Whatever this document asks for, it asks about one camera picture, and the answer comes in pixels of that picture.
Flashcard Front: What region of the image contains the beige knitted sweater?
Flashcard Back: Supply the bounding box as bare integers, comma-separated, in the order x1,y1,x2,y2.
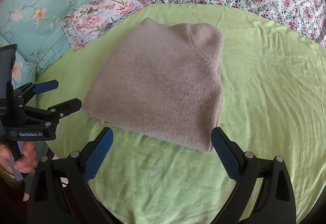
82,18,224,152

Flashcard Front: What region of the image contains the light green bed sheet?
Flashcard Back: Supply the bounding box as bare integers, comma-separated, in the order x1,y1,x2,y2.
37,4,325,223

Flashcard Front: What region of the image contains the pastel floral patchwork pillow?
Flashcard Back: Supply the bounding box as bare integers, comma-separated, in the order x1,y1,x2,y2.
59,0,151,51

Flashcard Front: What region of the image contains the person's left hand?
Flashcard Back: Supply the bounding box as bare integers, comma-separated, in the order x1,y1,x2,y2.
0,142,36,174

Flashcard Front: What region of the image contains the turquoise floral blanket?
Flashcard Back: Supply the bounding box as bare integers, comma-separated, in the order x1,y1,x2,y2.
1,0,93,88

